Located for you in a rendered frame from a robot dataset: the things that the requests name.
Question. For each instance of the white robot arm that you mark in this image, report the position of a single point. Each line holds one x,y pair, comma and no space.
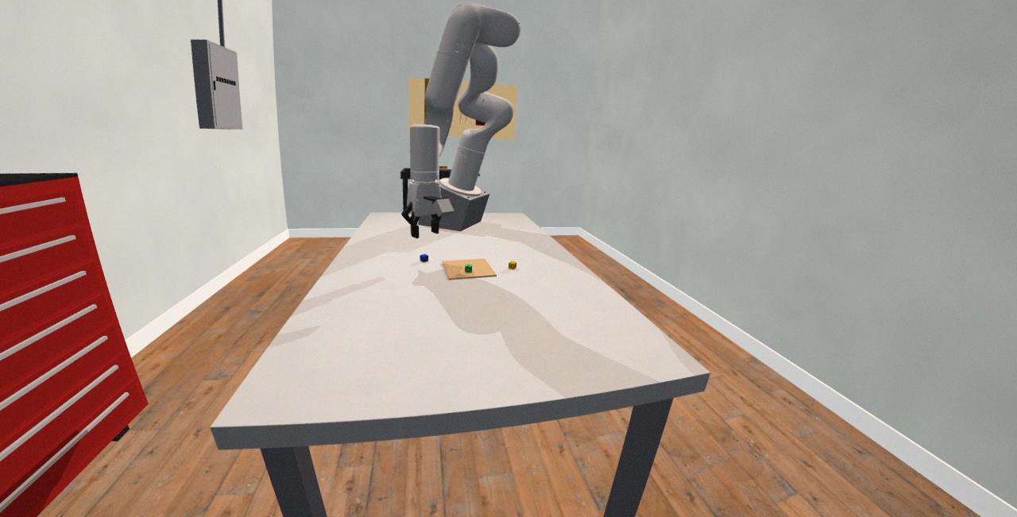
468,22

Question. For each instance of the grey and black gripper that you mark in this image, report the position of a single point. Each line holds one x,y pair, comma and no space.
417,206

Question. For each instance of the tan square mat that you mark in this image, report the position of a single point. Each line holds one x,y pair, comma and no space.
455,269

